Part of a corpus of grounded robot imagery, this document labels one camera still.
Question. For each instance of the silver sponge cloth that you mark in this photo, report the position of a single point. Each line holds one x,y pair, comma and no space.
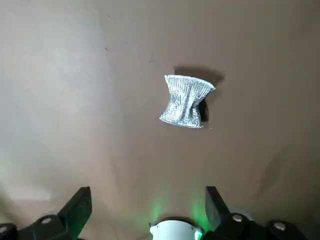
186,102

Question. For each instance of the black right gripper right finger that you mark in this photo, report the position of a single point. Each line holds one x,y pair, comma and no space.
225,227

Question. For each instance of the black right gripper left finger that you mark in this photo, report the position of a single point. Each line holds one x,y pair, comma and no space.
62,225

